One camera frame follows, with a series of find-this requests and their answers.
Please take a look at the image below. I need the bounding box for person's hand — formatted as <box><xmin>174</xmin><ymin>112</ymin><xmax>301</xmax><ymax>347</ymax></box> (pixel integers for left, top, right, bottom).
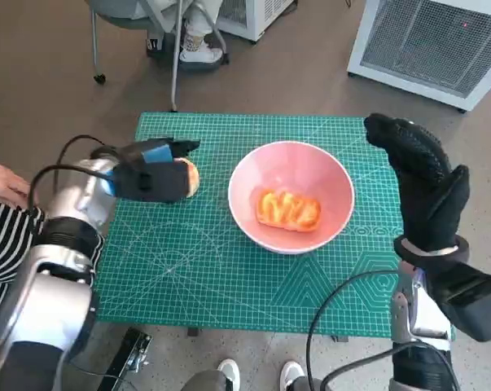
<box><xmin>0</xmin><ymin>162</ymin><xmax>31</xmax><ymax>209</ymax></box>

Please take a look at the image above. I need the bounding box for left robot hand blue tape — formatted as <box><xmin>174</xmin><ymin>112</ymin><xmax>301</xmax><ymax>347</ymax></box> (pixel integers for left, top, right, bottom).
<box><xmin>118</xmin><ymin>137</ymin><xmax>202</xmax><ymax>166</ymax></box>

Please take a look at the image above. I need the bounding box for right robot hand black glove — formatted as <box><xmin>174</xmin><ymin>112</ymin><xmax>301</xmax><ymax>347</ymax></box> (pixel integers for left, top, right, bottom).
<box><xmin>363</xmin><ymin>112</ymin><xmax>471</xmax><ymax>254</ymax></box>

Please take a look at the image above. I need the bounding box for round toy bread bun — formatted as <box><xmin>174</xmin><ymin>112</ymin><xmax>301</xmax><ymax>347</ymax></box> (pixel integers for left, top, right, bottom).
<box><xmin>173</xmin><ymin>157</ymin><xmax>200</xmax><ymax>200</ymax></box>

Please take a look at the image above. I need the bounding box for pink bowl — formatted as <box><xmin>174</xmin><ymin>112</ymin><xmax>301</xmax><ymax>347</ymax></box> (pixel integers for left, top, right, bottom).
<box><xmin>227</xmin><ymin>140</ymin><xmax>356</xmax><ymax>256</ymax></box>

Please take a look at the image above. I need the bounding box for toy bread loaf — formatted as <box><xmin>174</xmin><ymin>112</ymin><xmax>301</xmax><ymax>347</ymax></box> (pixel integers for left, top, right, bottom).
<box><xmin>255</xmin><ymin>187</ymin><xmax>322</xmax><ymax>233</ymax></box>

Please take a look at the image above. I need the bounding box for person beside table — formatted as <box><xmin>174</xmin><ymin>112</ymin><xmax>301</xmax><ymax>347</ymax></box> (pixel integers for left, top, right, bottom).
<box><xmin>0</xmin><ymin>146</ymin><xmax>46</xmax><ymax>337</ymax></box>

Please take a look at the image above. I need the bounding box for green cutting mat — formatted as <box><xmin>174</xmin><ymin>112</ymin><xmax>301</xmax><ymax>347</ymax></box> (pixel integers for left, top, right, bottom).
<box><xmin>96</xmin><ymin>112</ymin><xmax>458</xmax><ymax>341</ymax></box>

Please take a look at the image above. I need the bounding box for grey office chair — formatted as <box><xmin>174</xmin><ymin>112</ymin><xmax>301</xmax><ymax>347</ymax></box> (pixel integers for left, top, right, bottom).
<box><xmin>84</xmin><ymin>0</ymin><xmax>232</xmax><ymax>113</ymax></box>

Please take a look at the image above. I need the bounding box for large white mesh cabinet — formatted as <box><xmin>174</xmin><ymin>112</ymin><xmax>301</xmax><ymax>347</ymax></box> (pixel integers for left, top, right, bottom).
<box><xmin>346</xmin><ymin>0</ymin><xmax>491</xmax><ymax>113</ymax></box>

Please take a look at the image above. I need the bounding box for small white mesh cabinet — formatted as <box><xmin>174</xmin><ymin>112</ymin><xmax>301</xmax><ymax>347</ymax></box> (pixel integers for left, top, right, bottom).
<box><xmin>218</xmin><ymin>0</ymin><xmax>299</xmax><ymax>42</ymax></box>

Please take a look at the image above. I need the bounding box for white sneaker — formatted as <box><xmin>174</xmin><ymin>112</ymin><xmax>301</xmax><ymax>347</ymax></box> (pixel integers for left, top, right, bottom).
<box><xmin>280</xmin><ymin>360</ymin><xmax>307</xmax><ymax>391</ymax></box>
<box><xmin>218</xmin><ymin>358</ymin><xmax>242</xmax><ymax>391</ymax></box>

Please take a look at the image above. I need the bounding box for grey leg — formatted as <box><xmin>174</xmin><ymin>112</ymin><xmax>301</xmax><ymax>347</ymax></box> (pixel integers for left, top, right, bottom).
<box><xmin>289</xmin><ymin>374</ymin><xmax>326</xmax><ymax>391</ymax></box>
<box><xmin>182</xmin><ymin>368</ymin><xmax>230</xmax><ymax>391</ymax></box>

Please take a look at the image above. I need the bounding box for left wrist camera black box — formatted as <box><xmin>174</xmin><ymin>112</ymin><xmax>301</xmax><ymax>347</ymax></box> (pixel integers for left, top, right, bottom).
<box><xmin>113</xmin><ymin>150</ymin><xmax>191</xmax><ymax>204</ymax></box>

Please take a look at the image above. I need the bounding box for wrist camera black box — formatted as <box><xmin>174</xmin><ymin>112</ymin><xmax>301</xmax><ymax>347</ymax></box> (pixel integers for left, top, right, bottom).
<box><xmin>113</xmin><ymin>150</ymin><xmax>191</xmax><ymax>204</ymax></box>
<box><xmin>423</xmin><ymin>260</ymin><xmax>491</xmax><ymax>343</ymax></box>

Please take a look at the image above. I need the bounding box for black camera cable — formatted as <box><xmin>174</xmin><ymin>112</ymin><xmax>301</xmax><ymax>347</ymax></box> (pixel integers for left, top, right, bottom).
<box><xmin>59</xmin><ymin>135</ymin><xmax>120</xmax><ymax>168</ymax></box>

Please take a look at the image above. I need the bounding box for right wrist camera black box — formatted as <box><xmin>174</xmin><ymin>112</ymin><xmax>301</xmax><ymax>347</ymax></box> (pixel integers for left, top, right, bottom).
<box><xmin>423</xmin><ymin>260</ymin><xmax>491</xmax><ymax>343</ymax></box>

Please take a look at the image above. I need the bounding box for black metal bracket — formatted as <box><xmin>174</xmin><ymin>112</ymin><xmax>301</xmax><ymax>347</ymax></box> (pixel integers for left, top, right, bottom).
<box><xmin>96</xmin><ymin>327</ymin><xmax>153</xmax><ymax>391</ymax></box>

